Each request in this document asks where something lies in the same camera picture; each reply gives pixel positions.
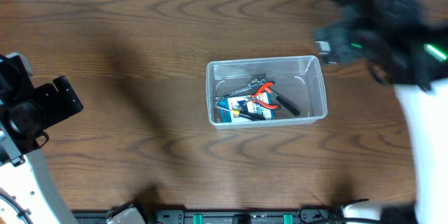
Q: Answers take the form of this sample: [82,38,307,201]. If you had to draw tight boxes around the clear plastic container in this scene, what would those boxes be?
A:
[206,55,328,130]

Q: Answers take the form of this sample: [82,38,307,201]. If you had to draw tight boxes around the small claw hammer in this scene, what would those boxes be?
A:
[247,75,300,116]

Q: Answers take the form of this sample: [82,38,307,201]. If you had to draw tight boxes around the silver wrench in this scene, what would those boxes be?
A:
[214,75,266,103]

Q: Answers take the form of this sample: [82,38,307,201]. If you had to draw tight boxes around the red handled pliers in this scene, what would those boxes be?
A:
[246,82,280,111]

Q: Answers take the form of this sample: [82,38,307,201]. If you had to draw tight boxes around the blue white screw box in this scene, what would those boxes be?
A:
[215,95,275,123]

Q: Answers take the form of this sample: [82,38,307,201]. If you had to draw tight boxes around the black yellow screwdriver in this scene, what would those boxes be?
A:
[214,105,265,121]

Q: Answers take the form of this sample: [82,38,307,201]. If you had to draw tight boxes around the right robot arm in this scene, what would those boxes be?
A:
[314,0,447,223]

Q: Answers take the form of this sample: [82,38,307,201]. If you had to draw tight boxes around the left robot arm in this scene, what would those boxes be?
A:
[1,52,83,223]

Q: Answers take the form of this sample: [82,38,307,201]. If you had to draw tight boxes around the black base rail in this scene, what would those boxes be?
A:
[71,209,342,224]

